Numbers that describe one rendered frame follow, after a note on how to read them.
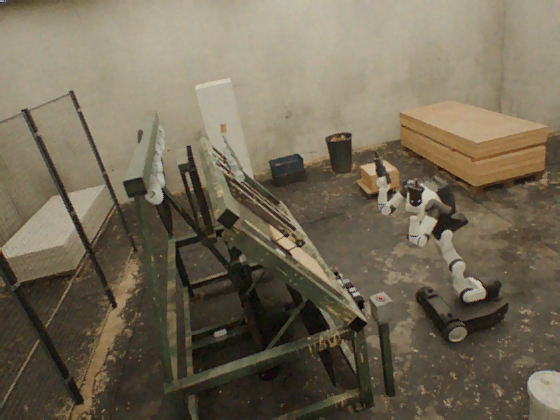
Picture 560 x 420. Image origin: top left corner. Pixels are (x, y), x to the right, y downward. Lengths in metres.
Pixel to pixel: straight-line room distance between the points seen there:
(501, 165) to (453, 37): 3.60
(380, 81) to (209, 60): 3.39
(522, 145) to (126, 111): 6.60
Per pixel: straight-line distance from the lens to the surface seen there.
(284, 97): 8.17
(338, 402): 3.31
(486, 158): 6.31
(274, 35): 8.06
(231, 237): 2.26
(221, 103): 6.66
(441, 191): 3.30
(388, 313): 2.93
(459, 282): 3.89
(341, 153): 7.47
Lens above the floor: 2.76
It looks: 25 degrees down
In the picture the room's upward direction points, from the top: 12 degrees counter-clockwise
